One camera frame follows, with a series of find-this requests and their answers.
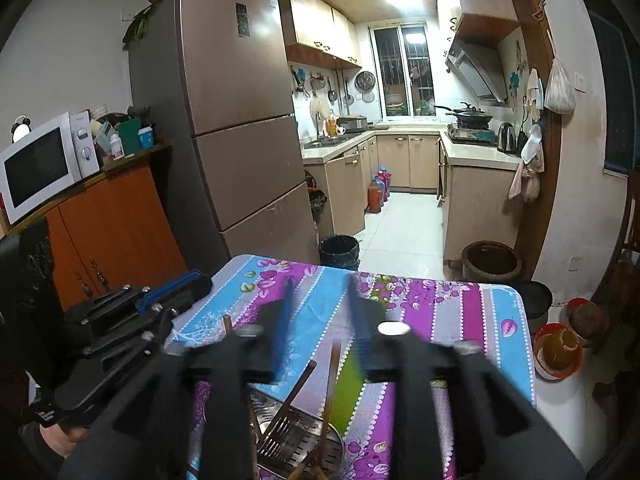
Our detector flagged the kitchen window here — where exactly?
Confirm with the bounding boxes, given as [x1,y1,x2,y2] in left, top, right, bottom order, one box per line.
[369,22,436,121]

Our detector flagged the gas stove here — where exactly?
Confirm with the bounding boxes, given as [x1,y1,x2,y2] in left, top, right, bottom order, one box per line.
[446,125,498,143]

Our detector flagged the hanging cloth towels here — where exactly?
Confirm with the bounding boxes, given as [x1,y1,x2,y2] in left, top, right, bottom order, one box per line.
[508,125,545,203]

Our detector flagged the green container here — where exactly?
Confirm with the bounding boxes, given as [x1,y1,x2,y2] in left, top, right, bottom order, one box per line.
[117,117,143,157]

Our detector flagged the hanging white plastic bag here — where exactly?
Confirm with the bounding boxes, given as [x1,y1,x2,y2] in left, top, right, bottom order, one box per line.
[544,55,577,115]

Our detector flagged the hanging steel colander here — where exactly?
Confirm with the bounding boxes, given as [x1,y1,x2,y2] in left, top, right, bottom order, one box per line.
[354,70,377,103]

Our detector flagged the red rimmed bowl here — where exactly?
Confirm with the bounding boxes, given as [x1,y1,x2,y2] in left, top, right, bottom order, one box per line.
[565,298,608,346]

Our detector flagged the orange wooden cabinet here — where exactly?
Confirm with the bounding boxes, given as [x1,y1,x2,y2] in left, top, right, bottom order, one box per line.
[0,141,190,313]

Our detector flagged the steel range hood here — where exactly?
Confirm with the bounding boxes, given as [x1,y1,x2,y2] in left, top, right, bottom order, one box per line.
[445,40,511,106]

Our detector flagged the perforated metal chopstick holder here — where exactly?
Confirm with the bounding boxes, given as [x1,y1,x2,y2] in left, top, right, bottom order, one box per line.
[248,387,347,480]

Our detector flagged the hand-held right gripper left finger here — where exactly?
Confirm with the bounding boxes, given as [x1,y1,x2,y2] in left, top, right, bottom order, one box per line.
[57,277,297,480]

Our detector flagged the steel electric kettle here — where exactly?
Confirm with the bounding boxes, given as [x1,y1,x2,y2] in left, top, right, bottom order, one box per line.
[496,122,518,154]

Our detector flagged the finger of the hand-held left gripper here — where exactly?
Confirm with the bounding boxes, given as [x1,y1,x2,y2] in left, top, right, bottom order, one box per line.
[64,270,214,328]
[55,304,176,408]

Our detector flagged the brown refrigerator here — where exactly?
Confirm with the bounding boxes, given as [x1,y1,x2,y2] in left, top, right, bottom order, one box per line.
[127,0,322,267]

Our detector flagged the white microwave oven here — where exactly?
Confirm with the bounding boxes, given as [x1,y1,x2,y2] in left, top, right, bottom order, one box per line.
[0,111,101,226]

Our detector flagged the brown ceramic jar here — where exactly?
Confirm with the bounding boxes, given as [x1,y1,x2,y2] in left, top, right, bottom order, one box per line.
[461,241,524,282]

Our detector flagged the person's left hand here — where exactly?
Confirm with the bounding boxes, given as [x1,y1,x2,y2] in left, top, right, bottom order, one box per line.
[40,422,92,461]

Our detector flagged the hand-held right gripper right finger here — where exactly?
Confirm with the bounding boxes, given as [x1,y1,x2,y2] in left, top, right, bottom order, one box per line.
[346,271,587,480]

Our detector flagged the black wok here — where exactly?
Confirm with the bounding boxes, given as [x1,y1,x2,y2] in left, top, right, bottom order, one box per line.
[434,102,493,128]

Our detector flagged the wooden doorway frame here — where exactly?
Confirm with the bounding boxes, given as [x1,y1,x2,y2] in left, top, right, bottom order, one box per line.
[240,0,571,281]

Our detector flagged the small alarm clock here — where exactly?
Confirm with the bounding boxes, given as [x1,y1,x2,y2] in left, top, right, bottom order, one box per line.
[10,115,33,143]

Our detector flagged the bunch of wooden chopsticks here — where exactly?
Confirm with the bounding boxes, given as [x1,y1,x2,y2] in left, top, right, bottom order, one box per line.
[222,314,343,480]

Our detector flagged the dark barred window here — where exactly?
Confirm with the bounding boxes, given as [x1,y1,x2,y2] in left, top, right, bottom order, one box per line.
[582,0,633,176]

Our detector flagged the beige kitchen base cabinets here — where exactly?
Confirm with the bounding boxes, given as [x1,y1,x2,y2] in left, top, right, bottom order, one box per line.
[301,130,524,267]

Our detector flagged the orange plastic basin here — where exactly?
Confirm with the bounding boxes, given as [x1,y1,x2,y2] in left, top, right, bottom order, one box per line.
[532,323,584,381]

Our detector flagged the floral striped tablecloth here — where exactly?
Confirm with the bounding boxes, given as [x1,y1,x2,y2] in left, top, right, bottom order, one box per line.
[165,254,537,480]

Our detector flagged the black trash bin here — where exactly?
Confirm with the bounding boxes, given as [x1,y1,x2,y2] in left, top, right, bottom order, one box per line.
[318,235,361,271]

